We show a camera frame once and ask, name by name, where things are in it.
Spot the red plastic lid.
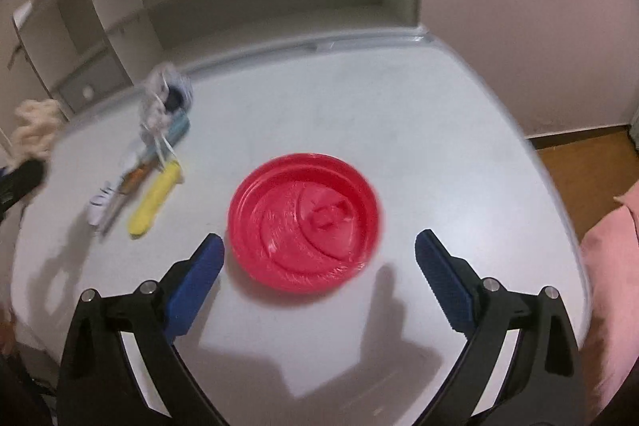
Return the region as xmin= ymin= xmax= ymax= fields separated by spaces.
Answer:
xmin=228 ymin=153 xmax=382 ymax=294

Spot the cream knitted scrunchie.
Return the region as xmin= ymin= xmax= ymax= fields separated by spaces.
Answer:
xmin=9 ymin=98 xmax=63 ymax=171

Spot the grey drawer with white knob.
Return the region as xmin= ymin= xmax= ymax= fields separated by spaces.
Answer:
xmin=58 ymin=52 xmax=131 ymax=113

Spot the yellow plastic tube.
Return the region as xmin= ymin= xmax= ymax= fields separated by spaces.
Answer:
xmin=127 ymin=160 xmax=183 ymax=238

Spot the pink bedding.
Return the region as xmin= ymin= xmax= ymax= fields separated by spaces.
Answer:
xmin=581 ymin=185 xmax=638 ymax=416

